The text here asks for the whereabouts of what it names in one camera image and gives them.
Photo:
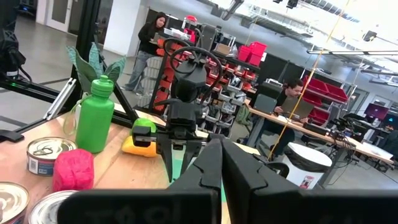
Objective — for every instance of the green label tuna can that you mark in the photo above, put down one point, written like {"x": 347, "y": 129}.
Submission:
{"x": 43, "y": 208}

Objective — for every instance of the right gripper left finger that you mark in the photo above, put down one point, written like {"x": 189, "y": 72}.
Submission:
{"x": 208, "y": 168}

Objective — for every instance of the silver aluminium extrusion bar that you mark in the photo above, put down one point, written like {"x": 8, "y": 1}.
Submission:
{"x": 60, "y": 99}

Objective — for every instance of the long wooden desk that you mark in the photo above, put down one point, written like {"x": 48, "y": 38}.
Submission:
{"x": 357, "y": 146}

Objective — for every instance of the red plastic bin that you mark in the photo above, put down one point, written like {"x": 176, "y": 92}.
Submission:
{"x": 256, "y": 51}

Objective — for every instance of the grey laptop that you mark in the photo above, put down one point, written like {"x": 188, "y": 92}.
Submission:
{"x": 301, "y": 107}

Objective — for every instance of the white trash bin black bag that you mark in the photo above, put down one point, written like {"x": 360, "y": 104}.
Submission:
{"x": 308, "y": 158}

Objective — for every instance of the bright green apple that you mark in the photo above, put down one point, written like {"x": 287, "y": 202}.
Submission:
{"x": 144, "y": 123}

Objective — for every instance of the green plastic bottle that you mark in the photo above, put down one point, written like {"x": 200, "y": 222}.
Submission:
{"x": 94, "y": 124}

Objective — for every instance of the white plant pot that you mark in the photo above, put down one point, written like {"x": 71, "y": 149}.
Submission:
{"x": 78, "y": 113}

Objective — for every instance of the black equipment block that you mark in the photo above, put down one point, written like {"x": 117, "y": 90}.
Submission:
{"x": 9, "y": 53}

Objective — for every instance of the person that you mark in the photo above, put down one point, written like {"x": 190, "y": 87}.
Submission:
{"x": 289, "y": 93}
{"x": 146, "y": 37}

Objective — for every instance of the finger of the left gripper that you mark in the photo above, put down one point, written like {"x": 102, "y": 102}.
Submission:
{"x": 189, "y": 152}
{"x": 167, "y": 158}

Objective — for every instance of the blue label salmon can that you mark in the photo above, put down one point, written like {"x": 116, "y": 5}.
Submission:
{"x": 46, "y": 149}
{"x": 11, "y": 202}

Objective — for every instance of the black aluminium table frame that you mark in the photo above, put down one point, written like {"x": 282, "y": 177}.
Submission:
{"x": 90, "y": 25}

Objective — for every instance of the shelf rack with parts bins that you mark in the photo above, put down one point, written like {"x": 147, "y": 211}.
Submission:
{"x": 230, "y": 90}

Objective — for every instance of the teal folded cloth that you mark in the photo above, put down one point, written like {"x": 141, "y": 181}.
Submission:
{"x": 93, "y": 62}

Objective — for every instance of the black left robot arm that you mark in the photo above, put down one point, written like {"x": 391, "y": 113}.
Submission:
{"x": 189, "y": 77}

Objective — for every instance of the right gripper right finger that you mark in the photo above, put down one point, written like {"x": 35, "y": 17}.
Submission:
{"x": 242, "y": 180}

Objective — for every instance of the red bell pepper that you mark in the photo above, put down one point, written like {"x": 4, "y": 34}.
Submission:
{"x": 73, "y": 171}

